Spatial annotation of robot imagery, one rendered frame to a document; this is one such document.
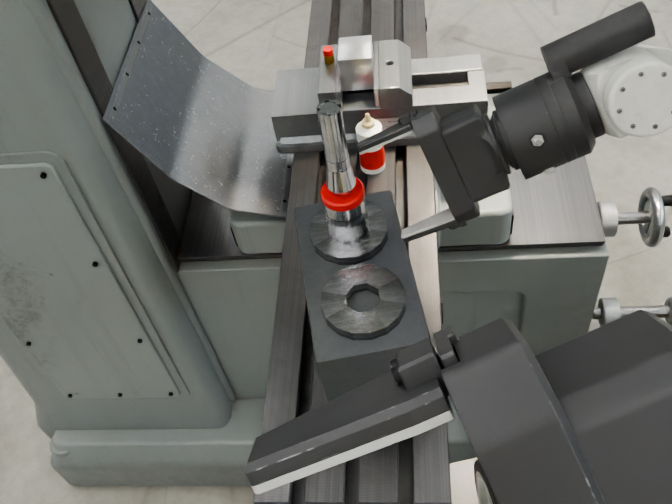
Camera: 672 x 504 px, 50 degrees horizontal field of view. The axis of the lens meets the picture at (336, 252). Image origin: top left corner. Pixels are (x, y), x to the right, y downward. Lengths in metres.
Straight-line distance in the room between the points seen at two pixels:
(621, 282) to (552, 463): 2.04
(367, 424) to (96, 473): 1.77
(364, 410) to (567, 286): 1.22
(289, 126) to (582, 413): 1.04
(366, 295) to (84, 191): 0.58
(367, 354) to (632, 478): 0.56
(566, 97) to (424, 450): 0.44
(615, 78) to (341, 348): 0.36
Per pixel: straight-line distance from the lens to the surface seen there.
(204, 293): 1.44
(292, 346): 0.98
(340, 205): 0.76
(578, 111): 0.70
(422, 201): 1.11
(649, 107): 0.69
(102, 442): 1.87
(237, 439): 1.76
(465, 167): 0.72
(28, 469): 2.17
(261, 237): 1.30
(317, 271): 0.80
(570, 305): 1.47
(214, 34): 3.28
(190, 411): 1.75
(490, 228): 1.27
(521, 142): 0.70
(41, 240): 1.31
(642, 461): 0.20
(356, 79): 1.17
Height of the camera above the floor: 1.75
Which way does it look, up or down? 51 degrees down
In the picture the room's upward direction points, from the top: 11 degrees counter-clockwise
